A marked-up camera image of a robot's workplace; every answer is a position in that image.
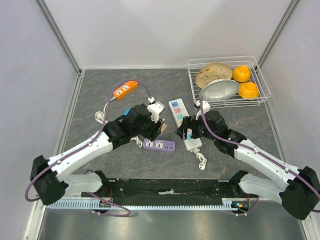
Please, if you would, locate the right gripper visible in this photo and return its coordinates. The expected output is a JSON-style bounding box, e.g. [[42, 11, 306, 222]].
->
[[174, 114, 217, 142]]

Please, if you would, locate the white multicolour power strip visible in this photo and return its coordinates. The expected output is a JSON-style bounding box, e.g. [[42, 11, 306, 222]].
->
[[168, 98, 202, 151]]

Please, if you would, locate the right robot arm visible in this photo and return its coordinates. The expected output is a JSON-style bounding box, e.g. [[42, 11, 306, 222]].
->
[[176, 110, 320, 220]]

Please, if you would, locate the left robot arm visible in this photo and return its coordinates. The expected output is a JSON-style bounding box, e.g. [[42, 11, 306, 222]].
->
[[30, 101, 165, 206]]

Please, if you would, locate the purple power strip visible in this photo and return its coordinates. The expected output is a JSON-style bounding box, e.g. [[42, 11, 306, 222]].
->
[[142, 138, 176, 153]]

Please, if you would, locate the blue cube socket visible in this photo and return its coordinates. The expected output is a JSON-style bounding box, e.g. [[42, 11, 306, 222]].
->
[[123, 108, 130, 116]]

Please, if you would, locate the grey white plate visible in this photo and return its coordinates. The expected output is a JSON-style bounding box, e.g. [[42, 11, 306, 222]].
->
[[199, 79, 240, 102]]

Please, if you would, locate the orange power strip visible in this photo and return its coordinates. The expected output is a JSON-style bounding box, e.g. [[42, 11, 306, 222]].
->
[[113, 80, 139, 100]]

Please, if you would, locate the beige floral plate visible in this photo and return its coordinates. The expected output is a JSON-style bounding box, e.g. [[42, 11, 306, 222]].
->
[[195, 62, 233, 89]]

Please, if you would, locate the lower yellow bowl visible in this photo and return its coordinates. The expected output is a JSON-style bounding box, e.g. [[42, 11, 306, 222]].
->
[[238, 81, 259, 99]]

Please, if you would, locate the yellow bowl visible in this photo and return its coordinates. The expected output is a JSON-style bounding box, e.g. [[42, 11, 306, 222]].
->
[[232, 65, 251, 83], [238, 81, 259, 99]]

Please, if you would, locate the upper yellow bowl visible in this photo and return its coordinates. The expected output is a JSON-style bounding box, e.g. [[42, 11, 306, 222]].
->
[[232, 65, 251, 83]]

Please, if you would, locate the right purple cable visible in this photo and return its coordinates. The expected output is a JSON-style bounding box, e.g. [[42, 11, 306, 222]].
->
[[198, 96, 320, 216]]

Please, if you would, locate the purple cable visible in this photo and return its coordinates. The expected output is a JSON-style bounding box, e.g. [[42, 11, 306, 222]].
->
[[198, 96, 320, 216], [25, 80, 155, 216]]

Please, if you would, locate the purple strip white cord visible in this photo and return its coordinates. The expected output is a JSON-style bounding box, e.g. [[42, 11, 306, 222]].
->
[[131, 136, 144, 149]]

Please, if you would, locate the white strip coiled cord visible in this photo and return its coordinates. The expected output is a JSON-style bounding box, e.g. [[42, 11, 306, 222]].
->
[[189, 147, 208, 171]]

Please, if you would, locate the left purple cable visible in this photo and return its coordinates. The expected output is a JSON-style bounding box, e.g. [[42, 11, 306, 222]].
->
[[25, 80, 155, 216]]

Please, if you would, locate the white wire dish rack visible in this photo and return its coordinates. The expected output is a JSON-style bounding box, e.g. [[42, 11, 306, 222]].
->
[[187, 55, 272, 109]]

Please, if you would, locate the orange strip white cord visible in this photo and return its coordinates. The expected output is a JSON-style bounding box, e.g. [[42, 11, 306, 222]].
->
[[94, 96, 117, 125]]

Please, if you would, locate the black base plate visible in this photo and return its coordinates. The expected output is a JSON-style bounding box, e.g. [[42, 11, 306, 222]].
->
[[94, 178, 248, 206]]

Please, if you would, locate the slotted cable duct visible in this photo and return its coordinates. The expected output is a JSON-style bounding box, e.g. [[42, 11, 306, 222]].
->
[[46, 198, 240, 211]]

